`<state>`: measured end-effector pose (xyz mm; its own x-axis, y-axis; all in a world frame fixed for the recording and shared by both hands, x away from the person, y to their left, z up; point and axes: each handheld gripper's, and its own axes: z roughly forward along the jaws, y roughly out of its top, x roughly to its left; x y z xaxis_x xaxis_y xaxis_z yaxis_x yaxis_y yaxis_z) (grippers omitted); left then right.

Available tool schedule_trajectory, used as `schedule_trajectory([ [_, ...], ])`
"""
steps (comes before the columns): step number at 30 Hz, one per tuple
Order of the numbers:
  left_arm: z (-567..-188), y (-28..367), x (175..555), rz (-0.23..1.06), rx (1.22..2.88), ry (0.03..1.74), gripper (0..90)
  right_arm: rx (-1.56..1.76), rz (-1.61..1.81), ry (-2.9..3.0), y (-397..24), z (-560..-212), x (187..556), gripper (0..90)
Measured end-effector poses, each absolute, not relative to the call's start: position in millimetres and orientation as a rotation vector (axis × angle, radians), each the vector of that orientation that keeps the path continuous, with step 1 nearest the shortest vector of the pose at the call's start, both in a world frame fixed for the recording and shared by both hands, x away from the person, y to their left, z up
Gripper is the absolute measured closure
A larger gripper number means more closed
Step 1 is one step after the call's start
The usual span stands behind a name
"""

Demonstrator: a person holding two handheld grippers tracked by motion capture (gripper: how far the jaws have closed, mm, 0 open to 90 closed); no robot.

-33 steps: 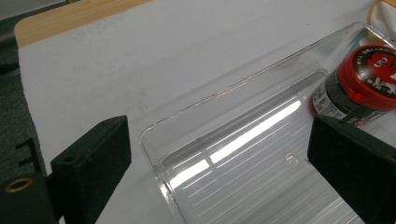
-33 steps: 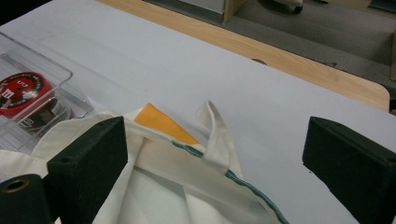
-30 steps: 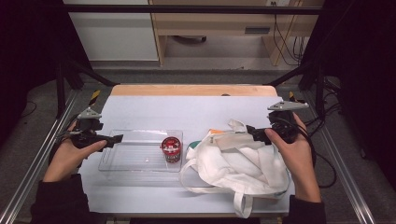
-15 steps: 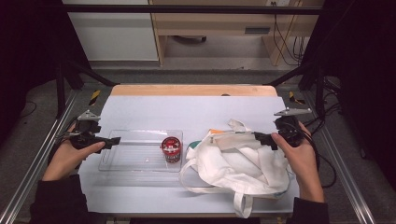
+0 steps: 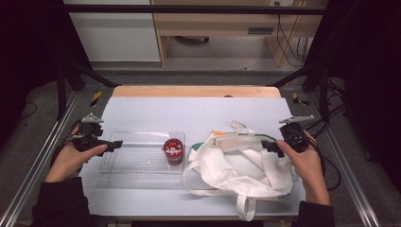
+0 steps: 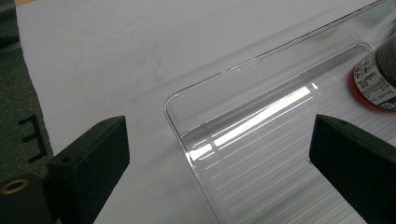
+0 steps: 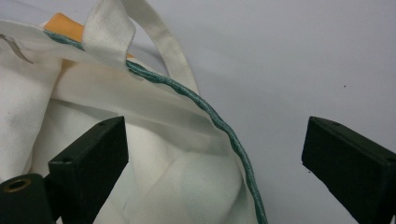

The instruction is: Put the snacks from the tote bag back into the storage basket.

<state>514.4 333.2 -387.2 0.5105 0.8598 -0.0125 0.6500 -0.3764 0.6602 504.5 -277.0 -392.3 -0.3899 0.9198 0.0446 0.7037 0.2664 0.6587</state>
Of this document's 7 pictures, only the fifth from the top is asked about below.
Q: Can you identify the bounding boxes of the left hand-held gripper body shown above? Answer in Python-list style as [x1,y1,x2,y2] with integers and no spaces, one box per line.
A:
[61,113,107,151]

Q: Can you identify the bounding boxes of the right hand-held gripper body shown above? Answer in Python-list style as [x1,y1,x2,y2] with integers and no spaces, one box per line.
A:
[278,115,316,154]

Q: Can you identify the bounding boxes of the clear plastic tray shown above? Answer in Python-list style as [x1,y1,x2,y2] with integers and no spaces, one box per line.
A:
[99,131,186,184]

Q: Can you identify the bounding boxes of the white tote bag coloured patches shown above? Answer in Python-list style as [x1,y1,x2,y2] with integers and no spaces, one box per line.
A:
[182,120,299,222]

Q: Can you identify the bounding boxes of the red can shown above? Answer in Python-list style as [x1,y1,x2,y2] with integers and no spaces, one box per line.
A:
[162,137,184,166]

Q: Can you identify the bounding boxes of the person's left hand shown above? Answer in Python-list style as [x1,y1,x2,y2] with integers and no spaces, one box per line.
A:
[44,126,109,183]

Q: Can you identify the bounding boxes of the person's right hand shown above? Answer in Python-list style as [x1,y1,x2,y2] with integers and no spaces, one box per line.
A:
[276,130,330,206]

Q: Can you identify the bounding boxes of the yellow black tape strip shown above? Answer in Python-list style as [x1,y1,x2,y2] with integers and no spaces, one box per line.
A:
[291,92,310,107]
[90,90,103,108]

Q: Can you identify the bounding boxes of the pale blue table mat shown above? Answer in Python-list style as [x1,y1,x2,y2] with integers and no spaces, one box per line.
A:
[61,96,315,218]

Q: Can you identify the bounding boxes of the white cabinet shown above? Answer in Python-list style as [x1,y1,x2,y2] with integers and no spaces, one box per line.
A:
[62,0,162,63]

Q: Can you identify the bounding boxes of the black curtain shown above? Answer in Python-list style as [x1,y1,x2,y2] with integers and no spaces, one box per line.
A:
[0,0,93,140]
[304,0,401,183]

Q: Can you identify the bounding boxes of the black chair base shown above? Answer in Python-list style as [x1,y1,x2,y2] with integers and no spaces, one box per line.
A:
[173,35,210,45]

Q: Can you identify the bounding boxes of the light wooden desk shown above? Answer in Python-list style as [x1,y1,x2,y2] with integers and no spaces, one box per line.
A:
[150,0,330,68]

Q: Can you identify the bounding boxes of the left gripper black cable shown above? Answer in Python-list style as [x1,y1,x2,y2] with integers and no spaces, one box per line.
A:
[49,119,83,173]

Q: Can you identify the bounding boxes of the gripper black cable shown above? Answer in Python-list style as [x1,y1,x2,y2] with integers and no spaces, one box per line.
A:
[49,119,83,173]
[302,105,344,192]

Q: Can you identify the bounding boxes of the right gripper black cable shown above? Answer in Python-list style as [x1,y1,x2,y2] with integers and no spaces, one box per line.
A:
[302,105,344,192]

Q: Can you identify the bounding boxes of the black metal frame stand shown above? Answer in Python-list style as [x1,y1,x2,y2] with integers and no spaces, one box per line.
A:
[56,60,119,121]
[268,61,330,117]

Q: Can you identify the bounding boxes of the thin black floor cable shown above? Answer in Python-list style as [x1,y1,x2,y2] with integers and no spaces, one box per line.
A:
[18,101,38,121]

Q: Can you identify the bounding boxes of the aluminium rail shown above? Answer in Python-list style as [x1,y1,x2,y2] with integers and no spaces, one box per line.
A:
[0,91,79,227]
[306,93,381,227]

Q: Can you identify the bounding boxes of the black hanging cables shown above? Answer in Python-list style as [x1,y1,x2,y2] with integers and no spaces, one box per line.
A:
[275,1,311,68]

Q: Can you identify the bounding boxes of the grey drawer handle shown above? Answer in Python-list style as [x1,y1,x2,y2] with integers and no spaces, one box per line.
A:
[247,26,274,35]

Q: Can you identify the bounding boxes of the black horizontal frame bar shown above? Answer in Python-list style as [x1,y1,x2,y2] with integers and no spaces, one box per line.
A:
[64,4,327,16]

